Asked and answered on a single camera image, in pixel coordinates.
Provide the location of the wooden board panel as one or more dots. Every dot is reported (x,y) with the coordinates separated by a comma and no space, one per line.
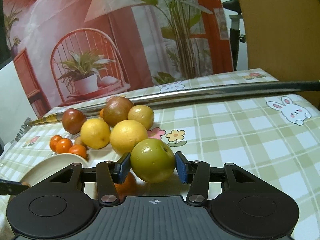
(283,37)

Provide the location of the checkered bunny tablecloth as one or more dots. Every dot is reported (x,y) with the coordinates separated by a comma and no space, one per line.
(246,132)

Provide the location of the green yellow pear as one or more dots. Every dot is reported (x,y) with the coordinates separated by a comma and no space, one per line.
(152,160)

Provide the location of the small brown longan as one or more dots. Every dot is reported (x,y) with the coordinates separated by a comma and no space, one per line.
(78,141)

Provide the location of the black exercise bike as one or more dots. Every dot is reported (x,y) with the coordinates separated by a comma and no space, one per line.
(234,33)

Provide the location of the beige ceramic plate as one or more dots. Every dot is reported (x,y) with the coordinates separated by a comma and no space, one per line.
(50,166)

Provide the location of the yellow lemon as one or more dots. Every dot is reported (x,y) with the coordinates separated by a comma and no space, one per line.
(126,135)
(95,133)

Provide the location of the large brown red apple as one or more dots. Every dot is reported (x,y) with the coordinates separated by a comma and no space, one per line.
(116,110)

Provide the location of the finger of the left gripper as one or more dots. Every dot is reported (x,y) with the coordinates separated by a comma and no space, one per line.
(12,188)

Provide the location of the dark red tomato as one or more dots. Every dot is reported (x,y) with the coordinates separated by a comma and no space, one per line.
(72,120)

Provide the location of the small orange tangerine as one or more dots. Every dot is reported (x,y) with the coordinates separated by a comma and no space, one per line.
(79,150)
(63,146)
(53,142)

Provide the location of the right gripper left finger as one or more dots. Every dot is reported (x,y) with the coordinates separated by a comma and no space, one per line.
(109,173)

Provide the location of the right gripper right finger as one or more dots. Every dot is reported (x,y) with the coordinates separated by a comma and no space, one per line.
(197,174)

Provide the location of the printed room backdrop cloth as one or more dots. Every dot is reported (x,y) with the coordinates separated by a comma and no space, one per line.
(70,51)

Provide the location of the telescopic metal pole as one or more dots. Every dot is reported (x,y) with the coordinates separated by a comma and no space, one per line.
(226,91)

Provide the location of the small yellow passion fruit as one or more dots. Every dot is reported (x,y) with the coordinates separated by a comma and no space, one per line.
(142,114)

